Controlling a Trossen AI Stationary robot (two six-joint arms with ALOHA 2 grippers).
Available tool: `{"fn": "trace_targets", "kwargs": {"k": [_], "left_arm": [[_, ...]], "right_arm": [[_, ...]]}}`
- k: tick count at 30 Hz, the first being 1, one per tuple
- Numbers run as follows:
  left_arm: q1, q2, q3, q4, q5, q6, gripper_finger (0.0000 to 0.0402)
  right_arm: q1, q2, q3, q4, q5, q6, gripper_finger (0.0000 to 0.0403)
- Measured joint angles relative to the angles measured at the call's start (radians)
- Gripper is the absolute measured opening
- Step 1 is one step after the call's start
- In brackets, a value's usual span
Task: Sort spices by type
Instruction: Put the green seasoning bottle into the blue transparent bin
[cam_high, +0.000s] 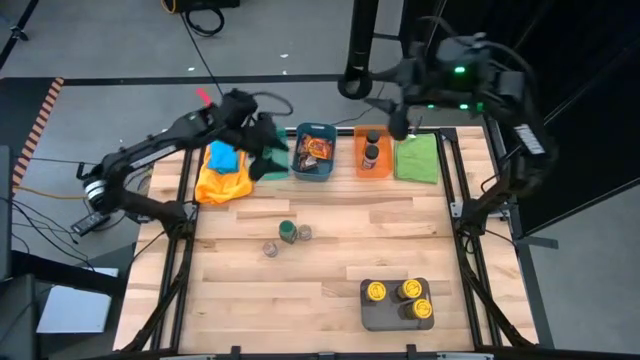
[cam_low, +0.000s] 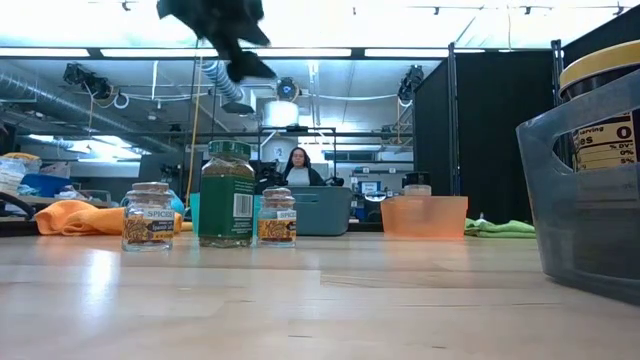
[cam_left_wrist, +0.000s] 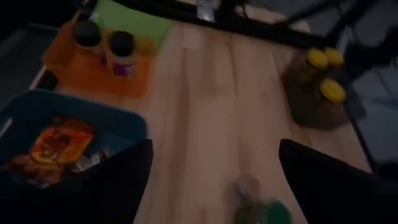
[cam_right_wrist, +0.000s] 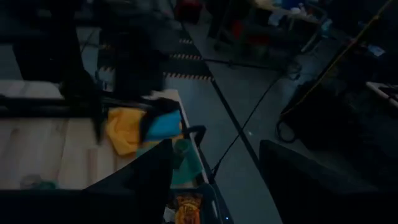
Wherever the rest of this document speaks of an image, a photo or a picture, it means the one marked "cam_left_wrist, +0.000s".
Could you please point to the blue plastic bin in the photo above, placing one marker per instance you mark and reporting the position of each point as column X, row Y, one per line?
column 118, row 124

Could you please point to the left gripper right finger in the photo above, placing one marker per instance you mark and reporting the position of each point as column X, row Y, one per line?
column 335, row 193

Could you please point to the green lid spice jar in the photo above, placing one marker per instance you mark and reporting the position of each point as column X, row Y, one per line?
column 275, row 213

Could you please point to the grey plastic tray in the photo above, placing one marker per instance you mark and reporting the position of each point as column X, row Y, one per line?
column 311, row 109

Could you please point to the black lid jar purple label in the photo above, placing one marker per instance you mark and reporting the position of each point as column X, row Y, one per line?
column 122, row 45

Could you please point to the black lid spice jar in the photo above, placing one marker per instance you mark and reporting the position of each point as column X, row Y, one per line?
column 87, row 34

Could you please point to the yellow lid spice jar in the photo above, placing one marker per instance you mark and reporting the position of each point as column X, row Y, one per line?
column 332, row 90
column 334, row 56
column 317, row 58

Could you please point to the green cloth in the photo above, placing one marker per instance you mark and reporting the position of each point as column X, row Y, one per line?
column 133, row 21

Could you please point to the brown spice pouch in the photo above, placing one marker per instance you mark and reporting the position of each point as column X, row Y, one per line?
column 21, row 166

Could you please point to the orange plastic bin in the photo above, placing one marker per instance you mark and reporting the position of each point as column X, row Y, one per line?
column 93, row 81

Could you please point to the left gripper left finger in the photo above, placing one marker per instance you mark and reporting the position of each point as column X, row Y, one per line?
column 109, row 193

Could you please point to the orange spice pouch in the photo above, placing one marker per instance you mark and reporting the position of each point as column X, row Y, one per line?
column 62, row 146

